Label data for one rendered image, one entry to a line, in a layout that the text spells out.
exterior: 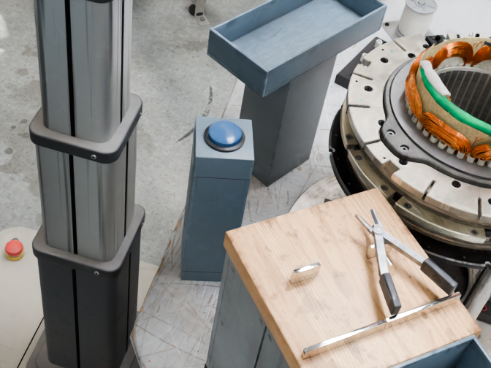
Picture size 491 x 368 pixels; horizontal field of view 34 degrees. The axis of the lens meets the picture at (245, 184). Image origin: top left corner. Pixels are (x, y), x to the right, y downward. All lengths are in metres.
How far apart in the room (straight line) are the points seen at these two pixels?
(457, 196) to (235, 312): 0.27
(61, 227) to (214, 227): 0.31
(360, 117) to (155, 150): 1.49
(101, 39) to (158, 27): 1.84
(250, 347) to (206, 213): 0.22
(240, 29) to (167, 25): 1.72
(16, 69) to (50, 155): 1.51
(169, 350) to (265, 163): 0.34
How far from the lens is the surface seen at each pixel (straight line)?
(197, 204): 1.01
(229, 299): 0.90
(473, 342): 0.83
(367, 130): 0.93
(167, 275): 1.14
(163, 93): 2.57
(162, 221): 2.21
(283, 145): 1.22
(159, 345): 1.08
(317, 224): 0.86
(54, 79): 1.06
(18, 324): 1.72
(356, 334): 0.77
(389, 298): 0.79
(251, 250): 0.82
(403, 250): 0.83
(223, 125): 0.97
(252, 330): 0.86
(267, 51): 1.12
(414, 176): 0.90
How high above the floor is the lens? 1.71
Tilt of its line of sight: 48 degrees down
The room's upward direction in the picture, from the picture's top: 11 degrees clockwise
